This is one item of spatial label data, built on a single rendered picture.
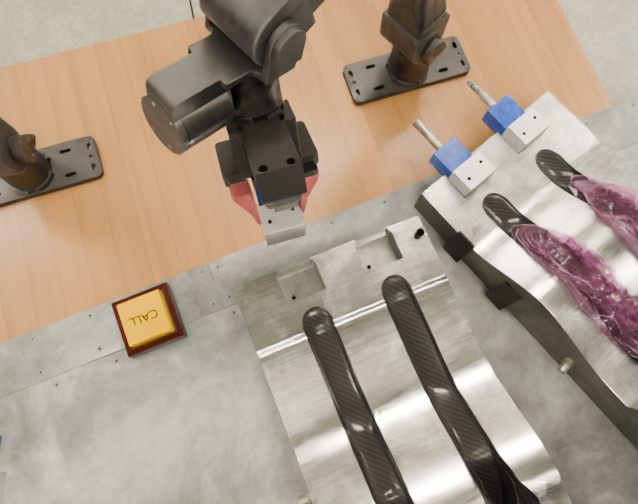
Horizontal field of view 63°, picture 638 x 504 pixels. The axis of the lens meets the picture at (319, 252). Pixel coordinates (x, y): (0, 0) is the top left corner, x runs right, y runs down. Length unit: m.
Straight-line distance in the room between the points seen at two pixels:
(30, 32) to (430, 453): 1.87
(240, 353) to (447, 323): 0.28
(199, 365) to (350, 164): 0.37
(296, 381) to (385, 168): 0.36
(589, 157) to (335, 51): 0.42
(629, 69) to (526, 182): 1.40
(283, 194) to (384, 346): 0.27
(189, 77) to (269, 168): 0.10
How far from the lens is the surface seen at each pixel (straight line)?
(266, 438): 0.75
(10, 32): 2.17
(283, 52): 0.45
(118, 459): 0.78
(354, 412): 0.67
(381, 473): 0.65
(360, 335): 0.66
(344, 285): 0.67
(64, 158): 0.88
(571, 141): 0.86
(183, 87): 0.46
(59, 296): 0.83
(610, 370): 0.77
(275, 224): 0.62
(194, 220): 0.80
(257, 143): 0.49
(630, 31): 2.27
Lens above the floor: 1.54
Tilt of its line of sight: 75 degrees down
